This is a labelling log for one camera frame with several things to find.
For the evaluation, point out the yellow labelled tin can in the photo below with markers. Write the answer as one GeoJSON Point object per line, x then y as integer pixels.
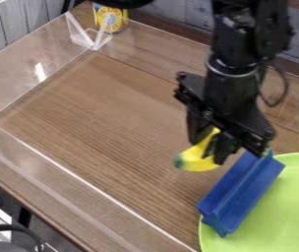
{"type": "Point", "coordinates": [115, 17]}

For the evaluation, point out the clear acrylic barrier wall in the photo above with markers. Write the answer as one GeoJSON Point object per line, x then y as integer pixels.
{"type": "Point", "coordinates": [90, 128]}

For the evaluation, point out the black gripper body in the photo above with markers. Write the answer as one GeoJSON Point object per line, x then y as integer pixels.
{"type": "Point", "coordinates": [231, 99]}

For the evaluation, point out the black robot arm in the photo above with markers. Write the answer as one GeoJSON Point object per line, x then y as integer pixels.
{"type": "Point", "coordinates": [251, 32]}

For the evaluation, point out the green plate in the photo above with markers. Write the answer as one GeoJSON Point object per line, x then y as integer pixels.
{"type": "Point", "coordinates": [270, 229]}

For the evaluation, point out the yellow toy banana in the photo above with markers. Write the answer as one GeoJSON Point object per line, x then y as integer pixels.
{"type": "Point", "coordinates": [192, 160]}

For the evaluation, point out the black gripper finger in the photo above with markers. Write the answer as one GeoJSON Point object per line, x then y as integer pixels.
{"type": "Point", "coordinates": [199, 124]}
{"type": "Point", "coordinates": [220, 145]}

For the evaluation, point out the blue plastic block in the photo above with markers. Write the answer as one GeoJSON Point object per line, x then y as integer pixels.
{"type": "Point", "coordinates": [228, 202]}

